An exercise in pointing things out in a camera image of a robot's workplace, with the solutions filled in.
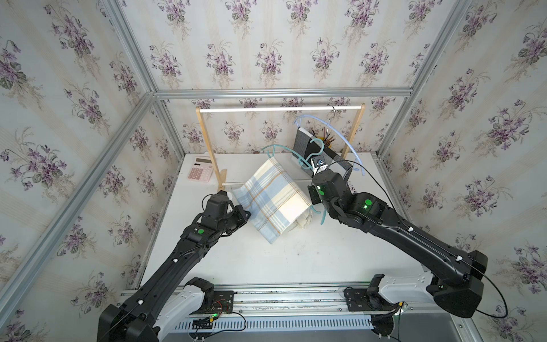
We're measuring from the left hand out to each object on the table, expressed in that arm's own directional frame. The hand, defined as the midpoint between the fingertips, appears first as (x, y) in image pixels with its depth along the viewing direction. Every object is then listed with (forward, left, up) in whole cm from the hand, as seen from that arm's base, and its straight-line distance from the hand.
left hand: (254, 216), depth 78 cm
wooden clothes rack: (+33, +21, -16) cm, 42 cm away
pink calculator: (+35, +30, -15) cm, 49 cm away
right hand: (+6, -22, +15) cm, 28 cm away
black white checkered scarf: (+32, -22, +5) cm, 39 cm away
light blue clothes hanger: (+53, -44, -3) cm, 69 cm away
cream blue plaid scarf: (+2, -7, +7) cm, 11 cm away
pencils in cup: (+47, -36, -4) cm, 60 cm away
